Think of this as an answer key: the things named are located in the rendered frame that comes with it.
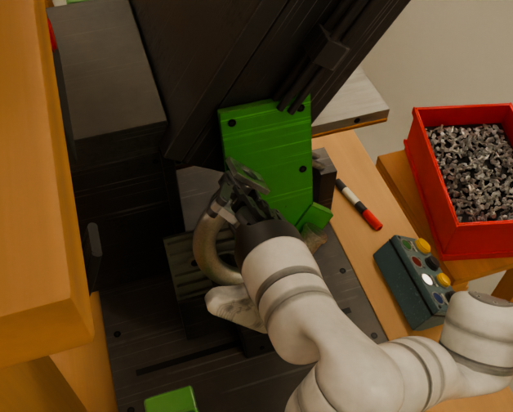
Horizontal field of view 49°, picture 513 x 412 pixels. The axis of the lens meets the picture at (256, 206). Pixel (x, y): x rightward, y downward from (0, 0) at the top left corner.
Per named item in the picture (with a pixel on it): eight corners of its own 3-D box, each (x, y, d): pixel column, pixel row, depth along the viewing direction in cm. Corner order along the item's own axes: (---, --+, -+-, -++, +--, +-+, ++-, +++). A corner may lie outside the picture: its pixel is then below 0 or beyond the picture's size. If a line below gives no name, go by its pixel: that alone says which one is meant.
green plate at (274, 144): (294, 196, 87) (287, 68, 74) (314, 228, 81) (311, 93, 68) (221, 214, 85) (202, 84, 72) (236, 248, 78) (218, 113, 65)
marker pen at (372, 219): (332, 185, 108) (333, 180, 107) (339, 181, 108) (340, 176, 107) (375, 232, 101) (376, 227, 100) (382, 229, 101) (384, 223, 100)
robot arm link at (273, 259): (198, 300, 58) (212, 345, 53) (267, 222, 55) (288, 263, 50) (262, 324, 63) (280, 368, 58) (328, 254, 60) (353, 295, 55)
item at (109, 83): (158, 146, 114) (129, -8, 88) (194, 268, 96) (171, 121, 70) (67, 167, 111) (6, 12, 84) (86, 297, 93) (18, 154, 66)
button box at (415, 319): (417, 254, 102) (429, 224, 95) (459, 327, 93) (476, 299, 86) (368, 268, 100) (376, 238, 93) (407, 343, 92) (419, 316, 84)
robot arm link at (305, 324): (293, 249, 51) (245, 319, 54) (368, 390, 39) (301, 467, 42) (350, 266, 54) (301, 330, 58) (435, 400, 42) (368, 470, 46)
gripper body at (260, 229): (329, 257, 59) (298, 207, 66) (271, 227, 54) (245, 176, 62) (283, 306, 61) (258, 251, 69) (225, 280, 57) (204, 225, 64)
